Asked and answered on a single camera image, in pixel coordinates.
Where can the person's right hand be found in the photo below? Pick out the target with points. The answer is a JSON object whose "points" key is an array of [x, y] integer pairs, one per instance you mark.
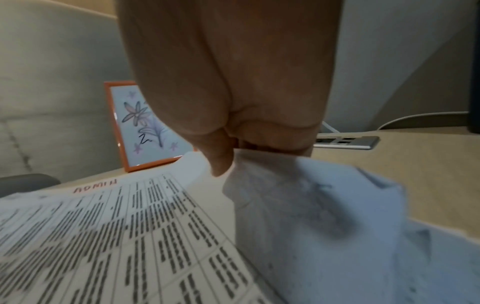
{"points": [[232, 65]]}

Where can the admin paper pile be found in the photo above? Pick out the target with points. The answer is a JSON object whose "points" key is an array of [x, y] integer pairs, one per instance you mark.
{"points": [[450, 267]]}

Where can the orange framed flower drawing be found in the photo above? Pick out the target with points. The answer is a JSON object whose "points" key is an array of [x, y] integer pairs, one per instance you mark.
{"points": [[127, 124]]}

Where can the grey desk socket strip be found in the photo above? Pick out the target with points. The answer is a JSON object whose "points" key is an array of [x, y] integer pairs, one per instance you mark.
{"points": [[360, 142]]}

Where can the grey chair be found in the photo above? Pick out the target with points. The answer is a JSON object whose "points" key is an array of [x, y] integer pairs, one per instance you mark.
{"points": [[26, 184]]}

